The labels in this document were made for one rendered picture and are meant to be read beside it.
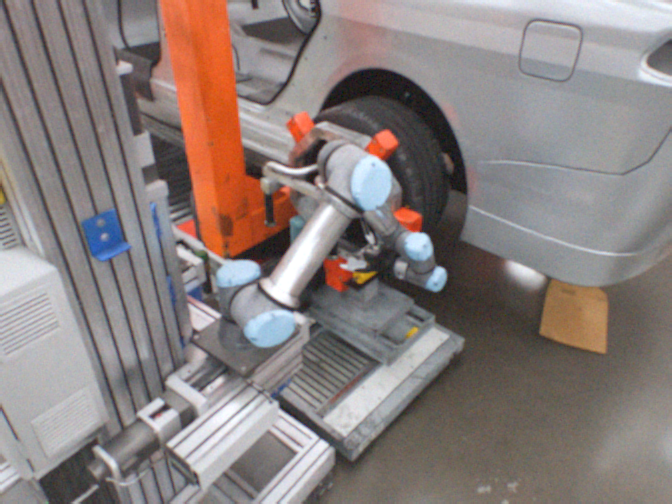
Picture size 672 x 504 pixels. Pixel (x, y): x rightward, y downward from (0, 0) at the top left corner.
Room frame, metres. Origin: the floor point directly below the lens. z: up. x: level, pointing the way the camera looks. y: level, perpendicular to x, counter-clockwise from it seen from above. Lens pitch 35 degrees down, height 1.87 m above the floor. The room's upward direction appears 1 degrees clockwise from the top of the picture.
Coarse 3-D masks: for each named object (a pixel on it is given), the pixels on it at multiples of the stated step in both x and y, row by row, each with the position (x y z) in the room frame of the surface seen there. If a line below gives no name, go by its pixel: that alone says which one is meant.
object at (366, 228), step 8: (320, 144) 2.07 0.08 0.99; (312, 152) 2.07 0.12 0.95; (312, 160) 2.09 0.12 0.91; (384, 160) 1.81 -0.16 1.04; (312, 176) 2.09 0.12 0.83; (312, 184) 2.08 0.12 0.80; (400, 208) 1.76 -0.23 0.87; (352, 224) 2.03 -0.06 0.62; (360, 224) 2.04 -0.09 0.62; (368, 224) 1.89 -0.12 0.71; (344, 232) 1.97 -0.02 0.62; (352, 232) 1.98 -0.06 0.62; (360, 232) 1.98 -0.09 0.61; (368, 232) 1.88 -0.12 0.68; (352, 240) 1.91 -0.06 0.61; (360, 240) 1.91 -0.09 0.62
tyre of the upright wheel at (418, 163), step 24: (384, 96) 2.09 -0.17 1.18; (312, 120) 2.06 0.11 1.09; (336, 120) 1.97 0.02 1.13; (360, 120) 1.89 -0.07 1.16; (384, 120) 1.90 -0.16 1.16; (408, 120) 1.94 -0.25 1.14; (408, 144) 1.83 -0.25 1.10; (432, 144) 1.90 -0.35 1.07; (408, 168) 1.75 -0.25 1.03; (432, 168) 1.83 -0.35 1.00; (408, 192) 1.73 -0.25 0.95; (432, 192) 1.79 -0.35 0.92; (432, 216) 1.79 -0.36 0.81
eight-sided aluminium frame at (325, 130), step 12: (312, 132) 1.94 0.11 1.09; (324, 132) 1.90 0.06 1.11; (336, 132) 1.87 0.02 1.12; (348, 132) 1.88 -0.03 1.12; (300, 144) 1.99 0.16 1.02; (312, 144) 1.99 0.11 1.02; (360, 144) 1.78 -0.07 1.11; (300, 156) 2.03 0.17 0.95; (300, 168) 2.05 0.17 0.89; (300, 192) 2.04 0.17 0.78; (396, 192) 1.70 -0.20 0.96; (396, 204) 1.72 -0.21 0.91; (348, 252) 1.82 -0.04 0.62; (360, 252) 1.77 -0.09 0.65
